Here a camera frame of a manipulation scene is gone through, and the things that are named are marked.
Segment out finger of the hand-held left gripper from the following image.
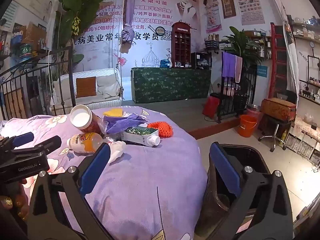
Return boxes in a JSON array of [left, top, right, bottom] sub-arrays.
[[14, 135, 62, 156], [10, 132, 35, 148]]

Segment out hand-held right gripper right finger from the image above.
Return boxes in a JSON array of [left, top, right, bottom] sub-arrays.
[[209, 142, 295, 240]]

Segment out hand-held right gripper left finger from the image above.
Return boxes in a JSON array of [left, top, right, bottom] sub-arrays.
[[26, 142, 115, 240]]

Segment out orange juice bottle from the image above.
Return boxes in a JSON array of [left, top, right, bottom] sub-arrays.
[[66, 132, 104, 154]]

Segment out white tissue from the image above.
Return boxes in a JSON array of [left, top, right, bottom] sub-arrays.
[[104, 141, 127, 164]]

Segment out black mesh trash bin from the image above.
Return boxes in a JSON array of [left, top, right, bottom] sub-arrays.
[[195, 143, 272, 240]]

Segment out orange paper cup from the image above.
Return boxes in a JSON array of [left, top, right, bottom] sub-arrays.
[[69, 104, 102, 134]]

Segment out purple plastic bag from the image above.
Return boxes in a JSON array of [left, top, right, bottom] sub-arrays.
[[102, 114, 148, 135]]

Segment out green and white carton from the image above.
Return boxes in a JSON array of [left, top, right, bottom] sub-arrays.
[[121, 126, 161, 147]]

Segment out yellow foam net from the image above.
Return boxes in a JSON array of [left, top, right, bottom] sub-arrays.
[[103, 108, 124, 117]]

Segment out orange foam net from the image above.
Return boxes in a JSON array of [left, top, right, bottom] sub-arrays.
[[147, 122, 173, 138]]

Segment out person's left hand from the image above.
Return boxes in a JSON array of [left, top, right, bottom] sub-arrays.
[[0, 179, 29, 222]]

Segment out orange bucket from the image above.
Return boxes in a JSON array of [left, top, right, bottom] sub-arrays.
[[237, 114, 258, 138]]

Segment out white wicker swing sofa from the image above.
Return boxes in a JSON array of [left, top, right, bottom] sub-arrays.
[[50, 68, 124, 115]]

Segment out black swivel chair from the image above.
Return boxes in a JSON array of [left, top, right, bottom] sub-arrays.
[[257, 89, 298, 152]]

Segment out orange cushion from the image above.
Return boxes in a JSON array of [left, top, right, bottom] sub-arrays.
[[76, 77, 97, 98]]

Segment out orange patterned box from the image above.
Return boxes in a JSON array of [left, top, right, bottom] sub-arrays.
[[261, 98, 297, 122]]

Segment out white cushion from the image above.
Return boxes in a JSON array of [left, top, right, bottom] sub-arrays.
[[96, 74, 121, 98]]

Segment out black metal rack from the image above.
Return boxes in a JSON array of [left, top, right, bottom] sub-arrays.
[[217, 52, 258, 123]]

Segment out green paint bucket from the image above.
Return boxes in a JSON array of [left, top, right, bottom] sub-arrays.
[[19, 44, 34, 63]]

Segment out green floral cabinet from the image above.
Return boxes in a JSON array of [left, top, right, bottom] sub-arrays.
[[131, 67, 212, 104]]

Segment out pink towel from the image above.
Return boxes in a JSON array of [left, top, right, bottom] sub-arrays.
[[234, 55, 243, 83]]

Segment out purple towel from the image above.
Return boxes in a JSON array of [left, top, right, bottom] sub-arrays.
[[222, 52, 237, 78]]

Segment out cardboard box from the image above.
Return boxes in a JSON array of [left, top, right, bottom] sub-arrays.
[[24, 21, 48, 52]]

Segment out black display box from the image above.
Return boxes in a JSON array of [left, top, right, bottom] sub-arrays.
[[191, 52, 212, 68]]

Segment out red ladder shelf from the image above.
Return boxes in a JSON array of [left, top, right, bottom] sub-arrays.
[[269, 22, 288, 99]]

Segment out white banner stand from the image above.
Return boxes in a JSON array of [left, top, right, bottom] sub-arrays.
[[282, 2, 300, 100]]

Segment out green potted plant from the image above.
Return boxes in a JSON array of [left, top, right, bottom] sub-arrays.
[[222, 26, 265, 65]]

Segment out red telephone booth cabinet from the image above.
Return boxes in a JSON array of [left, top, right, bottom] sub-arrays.
[[171, 22, 192, 68]]

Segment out banana plant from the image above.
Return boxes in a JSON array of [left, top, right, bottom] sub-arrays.
[[55, 0, 123, 63]]

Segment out black metal bed frame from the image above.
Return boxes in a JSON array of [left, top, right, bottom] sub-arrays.
[[0, 47, 77, 120]]

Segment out white wire baskets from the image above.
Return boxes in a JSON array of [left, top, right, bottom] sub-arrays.
[[285, 130, 320, 167]]

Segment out wall shelf with bottles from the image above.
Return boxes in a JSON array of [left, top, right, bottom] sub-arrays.
[[205, 34, 224, 52]]

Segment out large wall poster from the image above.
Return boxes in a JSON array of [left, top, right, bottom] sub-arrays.
[[72, 0, 200, 80]]

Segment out pink portrait wall poster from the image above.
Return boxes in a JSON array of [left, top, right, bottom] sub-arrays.
[[203, 0, 223, 33]]

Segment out white chart wall poster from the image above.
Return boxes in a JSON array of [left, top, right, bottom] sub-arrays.
[[234, 0, 265, 25]]

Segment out brown wall poster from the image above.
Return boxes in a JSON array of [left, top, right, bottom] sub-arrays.
[[218, 0, 237, 19]]

